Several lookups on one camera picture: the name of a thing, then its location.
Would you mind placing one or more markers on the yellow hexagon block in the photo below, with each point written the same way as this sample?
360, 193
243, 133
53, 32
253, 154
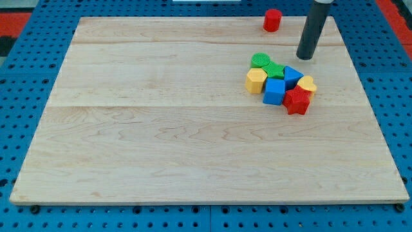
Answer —
255, 79

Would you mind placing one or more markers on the light wooden board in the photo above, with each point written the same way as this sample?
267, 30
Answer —
154, 111

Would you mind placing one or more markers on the blue cube block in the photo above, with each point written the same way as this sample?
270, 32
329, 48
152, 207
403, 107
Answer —
274, 91

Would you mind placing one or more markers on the green cylinder block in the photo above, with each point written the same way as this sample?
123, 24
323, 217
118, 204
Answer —
259, 60

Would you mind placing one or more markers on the green star block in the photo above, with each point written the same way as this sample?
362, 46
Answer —
274, 70

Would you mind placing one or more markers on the red star block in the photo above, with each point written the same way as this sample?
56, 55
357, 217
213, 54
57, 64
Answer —
297, 100

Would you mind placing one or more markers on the blue triangle block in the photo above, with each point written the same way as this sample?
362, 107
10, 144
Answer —
291, 77

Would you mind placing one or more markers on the yellow heart block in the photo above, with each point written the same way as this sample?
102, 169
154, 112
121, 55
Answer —
307, 83

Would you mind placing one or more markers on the red cylinder block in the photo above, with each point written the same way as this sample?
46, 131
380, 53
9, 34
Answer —
272, 20

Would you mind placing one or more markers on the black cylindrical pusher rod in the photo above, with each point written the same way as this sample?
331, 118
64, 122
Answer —
313, 27

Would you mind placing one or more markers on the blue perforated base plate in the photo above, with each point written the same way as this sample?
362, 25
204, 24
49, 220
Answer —
34, 39

